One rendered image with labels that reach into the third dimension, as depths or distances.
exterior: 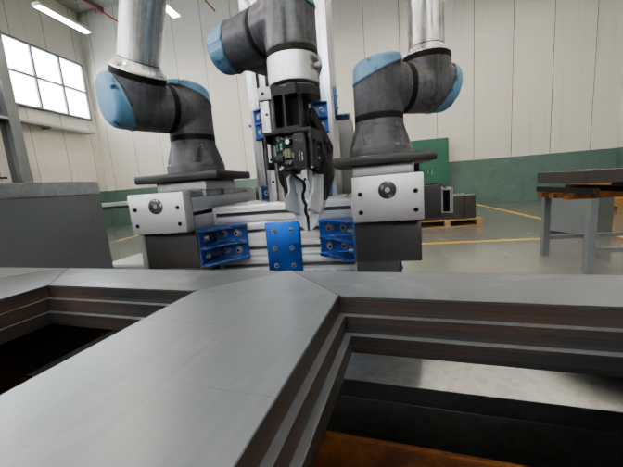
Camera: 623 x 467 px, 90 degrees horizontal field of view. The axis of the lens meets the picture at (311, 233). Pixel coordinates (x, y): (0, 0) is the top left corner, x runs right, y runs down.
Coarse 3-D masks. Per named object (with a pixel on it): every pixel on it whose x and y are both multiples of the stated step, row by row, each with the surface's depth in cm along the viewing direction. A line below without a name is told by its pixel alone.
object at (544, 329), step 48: (48, 288) 47; (96, 288) 43; (0, 336) 40; (336, 336) 28; (384, 336) 31; (432, 336) 30; (480, 336) 28; (528, 336) 27; (576, 336) 26; (288, 384) 19; (336, 384) 25; (288, 432) 18
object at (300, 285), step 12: (264, 276) 42; (204, 288) 39; (216, 288) 39; (228, 288) 38; (240, 288) 38; (252, 288) 37; (264, 288) 37; (276, 288) 37; (288, 288) 36; (300, 288) 36; (312, 288) 36; (324, 288) 35
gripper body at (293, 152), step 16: (272, 96) 42; (288, 96) 45; (304, 96) 45; (288, 112) 43; (304, 112) 46; (288, 128) 42; (304, 128) 42; (272, 144) 46; (288, 144) 43; (304, 144) 42; (320, 144) 47; (272, 160) 46; (288, 160) 44; (304, 160) 43; (320, 160) 47
